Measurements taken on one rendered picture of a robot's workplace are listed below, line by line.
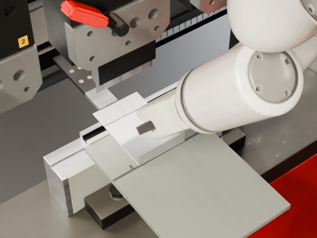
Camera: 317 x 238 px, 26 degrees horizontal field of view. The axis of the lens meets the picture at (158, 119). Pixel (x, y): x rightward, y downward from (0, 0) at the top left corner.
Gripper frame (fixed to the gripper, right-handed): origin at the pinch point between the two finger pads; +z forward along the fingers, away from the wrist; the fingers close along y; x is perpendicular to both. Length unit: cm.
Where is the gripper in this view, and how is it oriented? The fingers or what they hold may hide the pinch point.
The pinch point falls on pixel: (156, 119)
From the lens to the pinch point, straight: 99.4
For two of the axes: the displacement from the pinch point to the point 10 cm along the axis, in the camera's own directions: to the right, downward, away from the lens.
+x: 4.6, 8.9, 0.5
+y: -8.1, 4.4, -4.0
